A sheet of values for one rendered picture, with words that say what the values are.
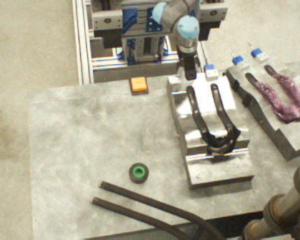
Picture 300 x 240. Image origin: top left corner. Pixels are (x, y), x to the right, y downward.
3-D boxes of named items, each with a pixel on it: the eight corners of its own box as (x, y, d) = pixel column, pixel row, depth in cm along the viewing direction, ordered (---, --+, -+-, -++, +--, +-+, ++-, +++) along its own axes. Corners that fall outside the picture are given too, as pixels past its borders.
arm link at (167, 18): (168, 6, 167) (189, 21, 164) (148, 21, 163) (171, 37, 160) (170, -9, 161) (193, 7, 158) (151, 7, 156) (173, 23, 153)
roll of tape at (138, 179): (152, 176, 174) (153, 172, 171) (137, 188, 171) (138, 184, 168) (139, 162, 177) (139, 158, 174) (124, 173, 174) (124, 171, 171)
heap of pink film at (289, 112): (247, 83, 193) (251, 73, 186) (278, 71, 198) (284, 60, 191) (281, 129, 182) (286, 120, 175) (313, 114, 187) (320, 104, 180)
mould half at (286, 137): (224, 75, 202) (229, 61, 192) (268, 57, 209) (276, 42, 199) (286, 162, 181) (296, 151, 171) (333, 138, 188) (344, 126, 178)
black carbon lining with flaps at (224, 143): (183, 88, 188) (186, 76, 180) (218, 85, 190) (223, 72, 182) (201, 160, 171) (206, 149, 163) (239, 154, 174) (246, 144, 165)
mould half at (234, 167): (166, 88, 196) (168, 70, 185) (220, 81, 200) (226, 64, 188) (189, 189, 172) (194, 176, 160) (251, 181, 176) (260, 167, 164)
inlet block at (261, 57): (242, 48, 207) (245, 41, 203) (251, 44, 209) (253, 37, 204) (257, 67, 202) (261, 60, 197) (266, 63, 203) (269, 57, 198)
